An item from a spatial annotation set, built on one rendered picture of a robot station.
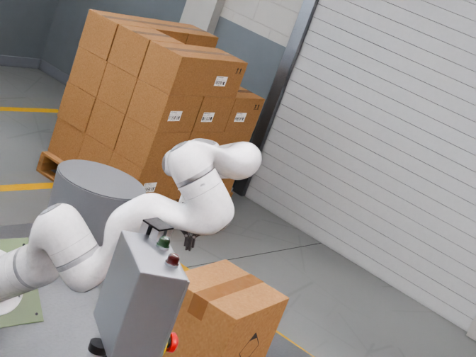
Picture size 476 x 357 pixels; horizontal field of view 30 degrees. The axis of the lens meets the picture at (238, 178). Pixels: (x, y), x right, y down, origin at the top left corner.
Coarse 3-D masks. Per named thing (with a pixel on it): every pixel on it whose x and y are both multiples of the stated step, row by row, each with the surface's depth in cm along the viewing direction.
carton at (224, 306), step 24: (216, 264) 262; (192, 288) 241; (216, 288) 246; (240, 288) 252; (264, 288) 258; (192, 312) 240; (216, 312) 236; (240, 312) 237; (264, 312) 247; (192, 336) 241; (216, 336) 236; (240, 336) 240; (264, 336) 255
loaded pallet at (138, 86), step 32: (96, 32) 568; (128, 32) 553; (160, 32) 583; (192, 32) 628; (96, 64) 570; (128, 64) 554; (160, 64) 540; (192, 64) 542; (224, 64) 570; (64, 96) 586; (96, 96) 572; (128, 96) 556; (160, 96) 541; (192, 96) 557; (224, 96) 586; (256, 96) 625; (64, 128) 589; (96, 128) 573; (128, 128) 557; (160, 128) 546; (192, 128) 573; (224, 128) 603; (64, 160) 591; (96, 160) 574; (128, 160) 559; (160, 160) 562; (160, 192) 578
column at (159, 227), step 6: (144, 222) 170; (150, 222) 170; (156, 222) 171; (162, 222) 172; (144, 228) 170; (150, 228) 171; (156, 228) 169; (162, 228) 170; (168, 228) 171; (150, 234) 170; (156, 234) 169; (162, 234) 170; (168, 234) 171; (156, 240) 169
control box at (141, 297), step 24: (120, 240) 168; (144, 240) 168; (120, 264) 165; (144, 264) 158; (120, 288) 162; (144, 288) 156; (168, 288) 157; (96, 312) 172; (120, 312) 159; (144, 312) 158; (168, 312) 159; (120, 336) 158; (144, 336) 160; (168, 336) 162
